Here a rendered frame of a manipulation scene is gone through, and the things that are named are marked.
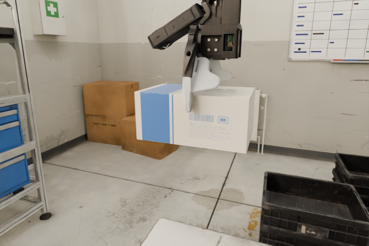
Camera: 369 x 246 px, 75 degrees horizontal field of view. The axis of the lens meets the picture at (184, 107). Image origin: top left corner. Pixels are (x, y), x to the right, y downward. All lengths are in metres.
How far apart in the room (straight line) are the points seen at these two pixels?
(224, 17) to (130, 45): 3.10
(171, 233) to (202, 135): 0.43
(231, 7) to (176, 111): 0.19
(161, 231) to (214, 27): 0.59
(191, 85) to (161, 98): 0.06
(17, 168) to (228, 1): 1.76
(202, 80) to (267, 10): 2.62
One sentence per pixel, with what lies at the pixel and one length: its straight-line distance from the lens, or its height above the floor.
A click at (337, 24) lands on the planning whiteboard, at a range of 3.00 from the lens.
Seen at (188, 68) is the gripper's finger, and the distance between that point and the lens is 0.39.
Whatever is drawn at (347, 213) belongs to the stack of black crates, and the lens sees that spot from 1.42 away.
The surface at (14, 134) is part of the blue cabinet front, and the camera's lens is 1.90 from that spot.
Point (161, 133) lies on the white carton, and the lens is 0.44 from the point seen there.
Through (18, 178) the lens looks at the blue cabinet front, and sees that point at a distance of 1.99.
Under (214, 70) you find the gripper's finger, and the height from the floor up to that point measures 1.17.
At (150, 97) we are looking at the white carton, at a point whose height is 1.13.
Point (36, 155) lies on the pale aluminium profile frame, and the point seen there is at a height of 0.50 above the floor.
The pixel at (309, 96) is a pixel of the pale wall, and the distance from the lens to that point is 3.02.
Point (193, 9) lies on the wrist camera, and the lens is 0.44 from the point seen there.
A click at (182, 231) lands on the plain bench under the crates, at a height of 0.70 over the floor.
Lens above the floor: 1.21
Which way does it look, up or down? 13 degrees down
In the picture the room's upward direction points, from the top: straight up
